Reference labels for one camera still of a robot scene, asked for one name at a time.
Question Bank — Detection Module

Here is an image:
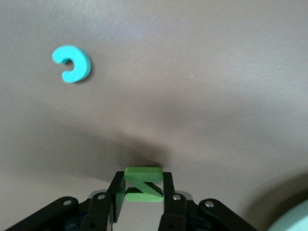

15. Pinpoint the green foam letter N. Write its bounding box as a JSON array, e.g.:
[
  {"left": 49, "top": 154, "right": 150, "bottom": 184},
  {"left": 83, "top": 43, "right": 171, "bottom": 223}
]
[{"left": 124, "top": 167, "right": 164, "bottom": 203}]

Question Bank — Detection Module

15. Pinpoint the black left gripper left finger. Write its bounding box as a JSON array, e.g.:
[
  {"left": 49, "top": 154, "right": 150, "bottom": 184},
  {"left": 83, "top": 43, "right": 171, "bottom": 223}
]
[{"left": 4, "top": 171, "right": 127, "bottom": 231}]

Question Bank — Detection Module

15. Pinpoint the green round plate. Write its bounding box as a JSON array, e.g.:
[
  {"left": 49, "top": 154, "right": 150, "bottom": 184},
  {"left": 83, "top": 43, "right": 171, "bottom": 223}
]
[{"left": 267, "top": 202, "right": 308, "bottom": 231}]

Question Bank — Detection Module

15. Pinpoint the teal foam letter c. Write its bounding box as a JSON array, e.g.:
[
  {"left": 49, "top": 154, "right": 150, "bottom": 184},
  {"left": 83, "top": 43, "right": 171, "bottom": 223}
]
[{"left": 51, "top": 45, "right": 92, "bottom": 84}]

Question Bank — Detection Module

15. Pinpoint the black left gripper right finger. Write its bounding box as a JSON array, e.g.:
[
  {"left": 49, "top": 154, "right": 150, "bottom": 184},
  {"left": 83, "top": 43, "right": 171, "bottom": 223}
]
[{"left": 157, "top": 172, "right": 258, "bottom": 231}]

